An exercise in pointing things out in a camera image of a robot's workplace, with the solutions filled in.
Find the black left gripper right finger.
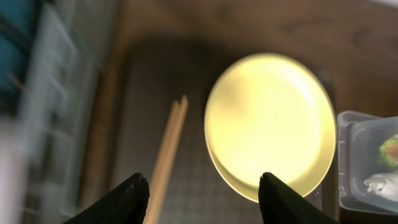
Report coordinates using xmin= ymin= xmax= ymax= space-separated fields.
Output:
xmin=258 ymin=172 xmax=338 ymax=224

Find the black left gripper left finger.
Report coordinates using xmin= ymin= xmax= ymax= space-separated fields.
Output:
xmin=65 ymin=172 xmax=150 ymax=224

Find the wooden chopstick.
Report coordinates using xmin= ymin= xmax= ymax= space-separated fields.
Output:
xmin=144 ymin=100 xmax=179 ymax=224
xmin=150 ymin=95 xmax=188 ymax=224

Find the yellow plate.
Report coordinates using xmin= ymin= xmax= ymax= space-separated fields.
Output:
xmin=204 ymin=53 xmax=336 ymax=202

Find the white napkin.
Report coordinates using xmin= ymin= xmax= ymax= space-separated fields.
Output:
xmin=364 ymin=173 xmax=397 ymax=202

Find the yellow green snack wrapper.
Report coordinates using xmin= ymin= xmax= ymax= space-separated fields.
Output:
xmin=379 ymin=135 xmax=397 ymax=167

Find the light blue bowl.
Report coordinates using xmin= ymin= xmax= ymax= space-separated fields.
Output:
xmin=1 ymin=0 xmax=40 ymax=93

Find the grey dishwasher rack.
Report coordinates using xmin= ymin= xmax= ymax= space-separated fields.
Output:
xmin=1 ymin=1 xmax=115 ymax=223

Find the clear plastic bin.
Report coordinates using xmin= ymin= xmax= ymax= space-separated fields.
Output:
xmin=337 ymin=111 xmax=397 ymax=216

